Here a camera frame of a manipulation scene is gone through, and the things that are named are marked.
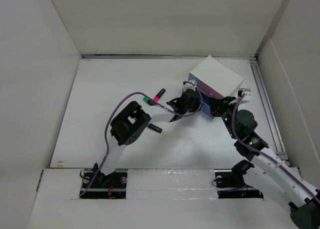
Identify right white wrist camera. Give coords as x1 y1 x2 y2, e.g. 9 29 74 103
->
237 88 251 104

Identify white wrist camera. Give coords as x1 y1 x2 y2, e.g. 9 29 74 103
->
182 80 197 92
237 88 251 104

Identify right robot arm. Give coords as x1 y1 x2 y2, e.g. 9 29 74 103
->
208 96 320 229

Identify dark blue drawer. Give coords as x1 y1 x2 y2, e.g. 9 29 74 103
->
201 93 215 119

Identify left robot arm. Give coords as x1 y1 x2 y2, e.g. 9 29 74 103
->
94 89 202 188

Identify small black object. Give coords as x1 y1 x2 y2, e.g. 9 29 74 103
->
147 123 163 134

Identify white drawer cabinet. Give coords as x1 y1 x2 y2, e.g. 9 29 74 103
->
190 56 244 97

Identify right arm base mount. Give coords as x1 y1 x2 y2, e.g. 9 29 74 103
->
211 160 264 199

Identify light blue drawer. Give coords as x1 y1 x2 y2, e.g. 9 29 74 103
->
188 73 201 87

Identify aluminium rail right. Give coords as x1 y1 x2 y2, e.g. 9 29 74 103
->
249 59 287 154

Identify black pink highlighter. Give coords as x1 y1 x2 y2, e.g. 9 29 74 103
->
153 88 166 102

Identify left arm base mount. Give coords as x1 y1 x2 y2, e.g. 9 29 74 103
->
79 163 128 200

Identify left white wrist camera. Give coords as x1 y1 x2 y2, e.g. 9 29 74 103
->
182 80 197 92

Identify green cap marker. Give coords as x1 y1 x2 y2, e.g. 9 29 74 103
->
143 97 156 106

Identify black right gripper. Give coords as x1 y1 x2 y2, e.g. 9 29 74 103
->
207 96 240 139

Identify pink drawer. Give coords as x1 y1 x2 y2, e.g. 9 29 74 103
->
199 82 224 99

